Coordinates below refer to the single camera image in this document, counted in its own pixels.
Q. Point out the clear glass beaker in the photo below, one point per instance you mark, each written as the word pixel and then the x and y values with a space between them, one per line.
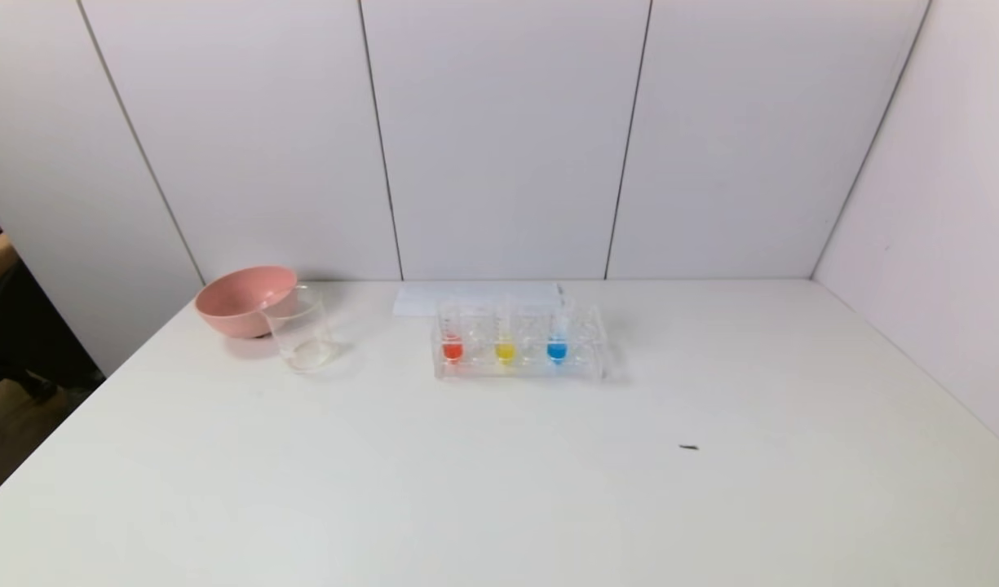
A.
pixel 303 342

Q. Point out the clear acrylic test tube rack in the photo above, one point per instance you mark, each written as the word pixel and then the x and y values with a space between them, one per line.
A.
pixel 585 350

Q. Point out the white paper sheet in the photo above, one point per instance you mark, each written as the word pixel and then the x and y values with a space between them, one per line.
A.
pixel 422 297

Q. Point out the test tube with yellow pigment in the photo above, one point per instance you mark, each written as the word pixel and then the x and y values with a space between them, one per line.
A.
pixel 506 350

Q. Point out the test tube with blue pigment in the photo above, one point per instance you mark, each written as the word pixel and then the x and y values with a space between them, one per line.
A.
pixel 557 349

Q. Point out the test tube with red pigment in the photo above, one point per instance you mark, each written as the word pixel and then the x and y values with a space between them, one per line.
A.
pixel 452 349

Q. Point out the pink plastic bowl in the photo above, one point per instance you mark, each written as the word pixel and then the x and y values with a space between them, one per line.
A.
pixel 234 306

